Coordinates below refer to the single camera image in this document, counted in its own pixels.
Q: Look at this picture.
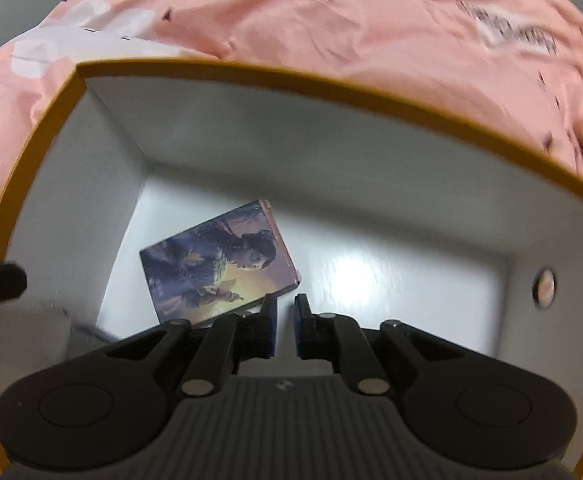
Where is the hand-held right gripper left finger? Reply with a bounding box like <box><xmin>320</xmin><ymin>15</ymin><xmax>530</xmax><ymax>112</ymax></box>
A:
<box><xmin>102</xmin><ymin>293</ymin><xmax>278</xmax><ymax>397</ymax></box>

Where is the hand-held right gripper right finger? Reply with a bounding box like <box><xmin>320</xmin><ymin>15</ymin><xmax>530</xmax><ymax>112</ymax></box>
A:
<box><xmin>294</xmin><ymin>293</ymin><xmax>473</xmax><ymax>395</ymax></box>

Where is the small illustrated card box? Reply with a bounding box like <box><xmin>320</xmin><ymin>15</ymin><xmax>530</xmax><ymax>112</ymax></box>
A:
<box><xmin>140</xmin><ymin>199</ymin><xmax>303</xmax><ymax>330</ymax></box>

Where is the pink printed bedsheet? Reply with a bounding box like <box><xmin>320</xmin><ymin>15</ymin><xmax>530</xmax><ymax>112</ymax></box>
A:
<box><xmin>0</xmin><ymin>0</ymin><xmax>583</xmax><ymax>241</ymax></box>

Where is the orange-rimmed white storage box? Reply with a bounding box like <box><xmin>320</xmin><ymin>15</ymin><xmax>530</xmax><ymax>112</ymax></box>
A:
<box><xmin>0</xmin><ymin>59</ymin><xmax>583</xmax><ymax>480</ymax></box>

